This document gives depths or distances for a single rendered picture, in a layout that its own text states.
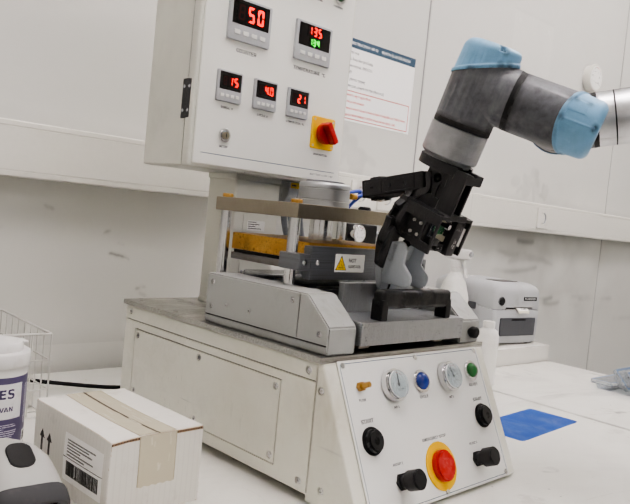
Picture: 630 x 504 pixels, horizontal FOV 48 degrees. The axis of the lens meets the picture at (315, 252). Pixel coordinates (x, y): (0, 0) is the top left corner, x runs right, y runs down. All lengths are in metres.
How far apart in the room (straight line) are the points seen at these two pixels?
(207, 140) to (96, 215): 0.43
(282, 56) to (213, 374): 0.53
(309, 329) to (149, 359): 0.36
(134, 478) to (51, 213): 0.72
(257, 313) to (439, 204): 0.28
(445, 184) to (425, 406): 0.29
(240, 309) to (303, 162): 0.36
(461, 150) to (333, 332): 0.28
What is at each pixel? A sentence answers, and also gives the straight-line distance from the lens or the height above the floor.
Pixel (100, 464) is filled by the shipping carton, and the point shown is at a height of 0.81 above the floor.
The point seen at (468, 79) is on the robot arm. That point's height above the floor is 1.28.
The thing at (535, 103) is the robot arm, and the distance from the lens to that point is 0.90.
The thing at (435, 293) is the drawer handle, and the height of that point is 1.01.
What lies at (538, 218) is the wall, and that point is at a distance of 2.52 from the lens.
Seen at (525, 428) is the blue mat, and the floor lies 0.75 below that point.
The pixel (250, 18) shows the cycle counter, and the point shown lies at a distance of 1.16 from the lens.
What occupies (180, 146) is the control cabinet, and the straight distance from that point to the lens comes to 1.11.
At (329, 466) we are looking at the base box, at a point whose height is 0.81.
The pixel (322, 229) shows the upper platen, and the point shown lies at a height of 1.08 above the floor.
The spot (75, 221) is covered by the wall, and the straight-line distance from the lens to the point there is 1.45.
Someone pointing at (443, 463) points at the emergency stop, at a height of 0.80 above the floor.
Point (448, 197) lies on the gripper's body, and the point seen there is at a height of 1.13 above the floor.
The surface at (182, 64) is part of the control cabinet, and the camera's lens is 1.13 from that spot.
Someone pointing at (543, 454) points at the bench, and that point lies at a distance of 1.24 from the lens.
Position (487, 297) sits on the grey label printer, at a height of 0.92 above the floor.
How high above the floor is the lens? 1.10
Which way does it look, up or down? 3 degrees down
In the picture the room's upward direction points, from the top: 6 degrees clockwise
